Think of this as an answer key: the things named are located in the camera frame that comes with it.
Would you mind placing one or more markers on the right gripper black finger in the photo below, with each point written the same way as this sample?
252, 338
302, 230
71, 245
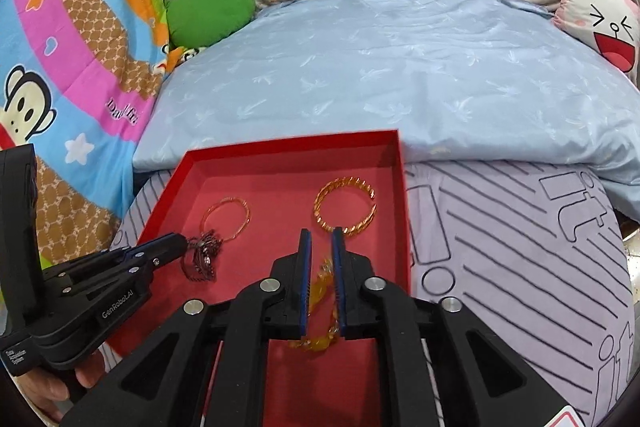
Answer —
102, 265

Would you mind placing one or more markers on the red jewelry tray box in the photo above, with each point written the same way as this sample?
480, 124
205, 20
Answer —
279, 179

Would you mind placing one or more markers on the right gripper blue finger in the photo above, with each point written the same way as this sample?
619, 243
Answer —
150, 249

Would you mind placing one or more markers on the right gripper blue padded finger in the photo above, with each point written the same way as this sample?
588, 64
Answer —
302, 280
337, 251

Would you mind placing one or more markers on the green plush cushion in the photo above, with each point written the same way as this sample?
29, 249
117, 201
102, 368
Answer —
197, 23

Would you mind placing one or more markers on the thin gold bangle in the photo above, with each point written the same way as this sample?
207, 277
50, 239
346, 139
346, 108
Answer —
226, 219

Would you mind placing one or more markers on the person's left hand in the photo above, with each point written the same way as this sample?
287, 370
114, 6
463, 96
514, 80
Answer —
44, 391

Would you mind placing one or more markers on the striped lilac bed sheet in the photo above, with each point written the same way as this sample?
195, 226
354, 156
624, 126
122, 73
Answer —
535, 251

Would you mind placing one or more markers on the light blue pillow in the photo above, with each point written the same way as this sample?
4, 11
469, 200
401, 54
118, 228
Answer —
458, 79

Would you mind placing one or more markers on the gold chain bangle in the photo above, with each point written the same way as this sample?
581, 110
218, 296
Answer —
346, 202

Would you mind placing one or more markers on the cartoon monkey colourful blanket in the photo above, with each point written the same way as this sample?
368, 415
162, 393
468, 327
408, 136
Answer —
79, 79

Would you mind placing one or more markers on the pink cat face pillow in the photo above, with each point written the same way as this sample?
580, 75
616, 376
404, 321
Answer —
610, 27

